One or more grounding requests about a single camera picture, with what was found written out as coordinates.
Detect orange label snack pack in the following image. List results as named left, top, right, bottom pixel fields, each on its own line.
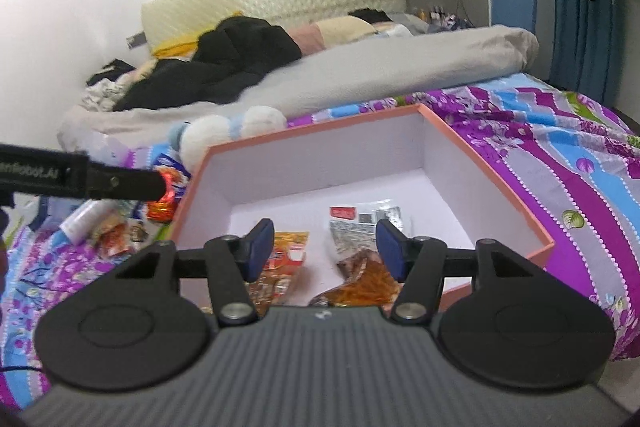
left=245, top=232, right=309, bottom=317

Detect shrimp snack clear pack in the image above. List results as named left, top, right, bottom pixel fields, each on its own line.
left=309, top=199, right=407, bottom=314

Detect red peanut snack pack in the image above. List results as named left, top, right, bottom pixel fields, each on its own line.
left=89, top=212, right=151, bottom=259

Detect red foil tea packet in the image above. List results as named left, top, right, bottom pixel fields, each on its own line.
left=145, top=170, right=186, bottom=223

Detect person's left hand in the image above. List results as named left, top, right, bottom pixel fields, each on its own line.
left=0, top=208, right=9, bottom=274

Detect white spray can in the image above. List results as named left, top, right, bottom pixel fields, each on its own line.
left=60, top=199, right=117, bottom=245

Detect white patterned clothes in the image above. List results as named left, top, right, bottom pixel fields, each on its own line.
left=79, top=74, right=134, bottom=112

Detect white blue plush toy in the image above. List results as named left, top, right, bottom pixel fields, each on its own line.
left=168, top=106, right=286, bottom=173

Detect pink cardboard box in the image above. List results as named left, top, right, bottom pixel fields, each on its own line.
left=170, top=105, right=554, bottom=306

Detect yellow blanket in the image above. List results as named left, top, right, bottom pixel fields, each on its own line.
left=150, top=10, right=244, bottom=58

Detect floral purple bed sheet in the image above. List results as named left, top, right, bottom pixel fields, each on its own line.
left=0, top=70, right=640, bottom=410

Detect black clothing pile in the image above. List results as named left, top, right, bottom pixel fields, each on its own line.
left=113, top=16, right=302, bottom=112

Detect grey duvet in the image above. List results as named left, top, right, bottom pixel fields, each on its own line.
left=58, top=25, right=539, bottom=150

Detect beige pink pillow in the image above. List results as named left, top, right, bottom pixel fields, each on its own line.
left=285, top=15, right=398, bottom=56

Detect blue curtain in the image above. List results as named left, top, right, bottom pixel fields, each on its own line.
left=549, top=0, right=624, bottom=107

